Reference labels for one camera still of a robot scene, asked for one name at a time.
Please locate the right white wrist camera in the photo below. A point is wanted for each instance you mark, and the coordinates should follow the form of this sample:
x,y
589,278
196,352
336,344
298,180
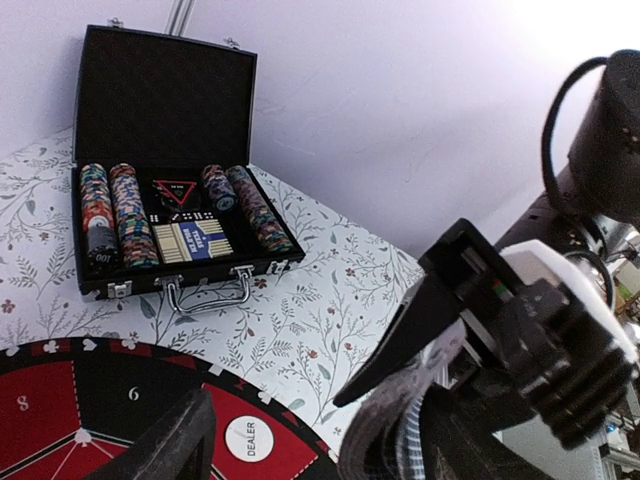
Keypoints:
x,y
533,260

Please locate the round red black poker mat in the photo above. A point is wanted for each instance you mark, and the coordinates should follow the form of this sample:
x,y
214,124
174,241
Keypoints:
x,y
71,405

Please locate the right aluminium frame post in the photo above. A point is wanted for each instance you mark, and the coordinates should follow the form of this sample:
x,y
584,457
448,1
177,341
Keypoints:
x,y
179,16

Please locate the black triangle logo disc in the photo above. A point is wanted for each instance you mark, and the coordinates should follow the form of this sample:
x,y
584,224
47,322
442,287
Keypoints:
x,y
178,195

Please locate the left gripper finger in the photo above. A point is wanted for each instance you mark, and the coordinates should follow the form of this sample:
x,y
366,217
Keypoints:
x,y
169,441

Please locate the white dealer button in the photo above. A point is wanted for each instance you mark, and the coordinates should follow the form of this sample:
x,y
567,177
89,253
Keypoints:
x,y
249,439

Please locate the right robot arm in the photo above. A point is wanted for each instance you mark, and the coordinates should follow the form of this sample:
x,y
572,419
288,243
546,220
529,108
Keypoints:
x,y
590,170

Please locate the chrome case handle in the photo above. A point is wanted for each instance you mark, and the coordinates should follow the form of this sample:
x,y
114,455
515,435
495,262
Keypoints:
x,y
225,294

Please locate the chip row inner right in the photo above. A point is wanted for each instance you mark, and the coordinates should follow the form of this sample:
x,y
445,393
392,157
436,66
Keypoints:
x,y
219,189

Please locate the red dice set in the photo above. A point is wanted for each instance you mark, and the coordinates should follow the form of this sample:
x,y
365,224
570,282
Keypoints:
x,y
178,217

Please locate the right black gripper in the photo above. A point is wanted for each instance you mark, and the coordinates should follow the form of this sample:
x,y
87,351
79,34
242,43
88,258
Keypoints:
x,y
542,355

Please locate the chip row back left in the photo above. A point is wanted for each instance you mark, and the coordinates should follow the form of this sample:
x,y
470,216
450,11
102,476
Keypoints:
x,y
96,207

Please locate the chip row outer right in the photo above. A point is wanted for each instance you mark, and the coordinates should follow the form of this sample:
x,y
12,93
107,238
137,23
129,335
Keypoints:
x,y
269,231

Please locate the chip row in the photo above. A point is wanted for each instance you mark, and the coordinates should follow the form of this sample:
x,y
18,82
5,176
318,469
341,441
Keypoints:
x,y
219,189
269,231
133,227
96,207

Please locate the boxed texas holdem cards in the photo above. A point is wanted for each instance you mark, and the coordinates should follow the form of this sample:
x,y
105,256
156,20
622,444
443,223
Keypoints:
x,y
191,241

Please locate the black chip stack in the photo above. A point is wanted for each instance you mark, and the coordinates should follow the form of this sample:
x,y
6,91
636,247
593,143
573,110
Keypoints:
x,y
102,246

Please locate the black poker chip case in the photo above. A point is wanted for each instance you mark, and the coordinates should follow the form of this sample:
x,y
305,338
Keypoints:
x,y
169,107

